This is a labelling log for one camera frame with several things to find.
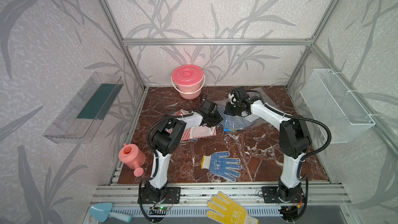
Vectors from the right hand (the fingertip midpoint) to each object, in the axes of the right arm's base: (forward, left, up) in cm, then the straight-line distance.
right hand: (223, 110), depth 94 cm
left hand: (-2, -1, -6) cm, 7 cm away
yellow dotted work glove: (-50, -3, -10) cm, 51 cm away
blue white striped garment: (-7, -6, -3) cm, 9 cm away
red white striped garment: (-11, +18, -7) cm, 22 cm away
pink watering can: (-29, +46, +1) cm, 54 cm away
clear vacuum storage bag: (+27, -30, -11) cm, 42 cm away
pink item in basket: (-21, -49, +12) cm, 55 cm away
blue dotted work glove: (-29, +4, -10) cm, 31 cm away
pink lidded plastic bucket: (+18, +22, +8) cm, 30 cm away
